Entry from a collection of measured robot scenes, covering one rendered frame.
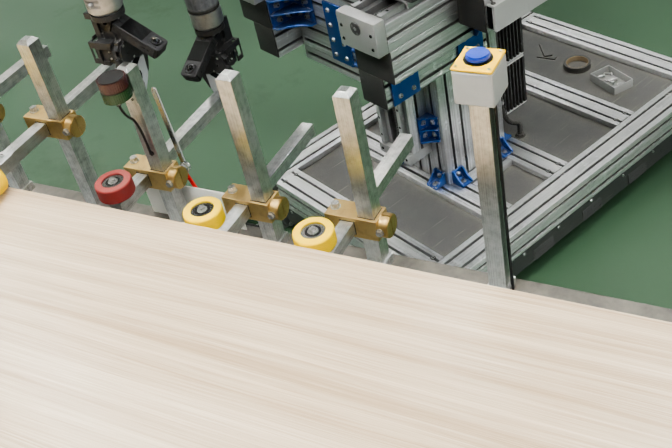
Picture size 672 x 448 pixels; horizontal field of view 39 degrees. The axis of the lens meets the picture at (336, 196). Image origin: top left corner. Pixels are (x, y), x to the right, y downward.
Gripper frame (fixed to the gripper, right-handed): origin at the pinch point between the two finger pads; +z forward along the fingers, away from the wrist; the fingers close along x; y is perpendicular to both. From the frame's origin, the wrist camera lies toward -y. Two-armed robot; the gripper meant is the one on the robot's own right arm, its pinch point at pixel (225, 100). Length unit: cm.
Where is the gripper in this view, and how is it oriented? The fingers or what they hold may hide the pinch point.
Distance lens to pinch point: 235.3
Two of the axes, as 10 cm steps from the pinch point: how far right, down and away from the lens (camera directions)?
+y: 4.4, -6.2, 6.5
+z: 1.8, 7.7, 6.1
